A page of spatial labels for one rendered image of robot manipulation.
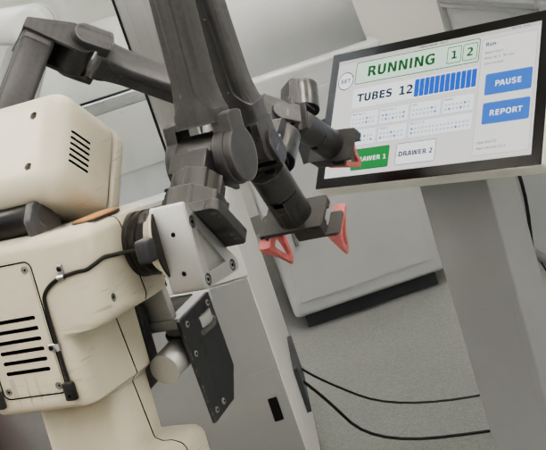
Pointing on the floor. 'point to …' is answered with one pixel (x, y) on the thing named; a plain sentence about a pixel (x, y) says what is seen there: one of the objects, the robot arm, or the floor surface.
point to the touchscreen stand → (502, 312)
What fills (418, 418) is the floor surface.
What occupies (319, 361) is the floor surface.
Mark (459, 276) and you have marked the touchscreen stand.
